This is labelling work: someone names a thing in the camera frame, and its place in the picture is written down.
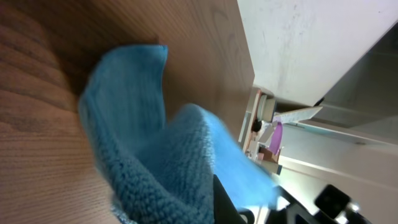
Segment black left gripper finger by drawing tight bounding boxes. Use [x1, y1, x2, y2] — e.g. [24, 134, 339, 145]
[213, 175, 246, 224]

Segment white cabinet panel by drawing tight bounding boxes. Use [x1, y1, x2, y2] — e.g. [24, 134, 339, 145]
[238, 0, 397, 106]

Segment cluttered shelf items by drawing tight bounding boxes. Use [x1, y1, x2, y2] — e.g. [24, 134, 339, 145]
[238, 88, 324, 177]

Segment blue microfiber cloth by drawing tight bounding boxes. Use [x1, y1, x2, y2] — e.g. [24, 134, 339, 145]
[78, 45, 279, 223]

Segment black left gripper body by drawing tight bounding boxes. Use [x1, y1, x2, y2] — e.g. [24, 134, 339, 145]
[238, 183, 374, 224]

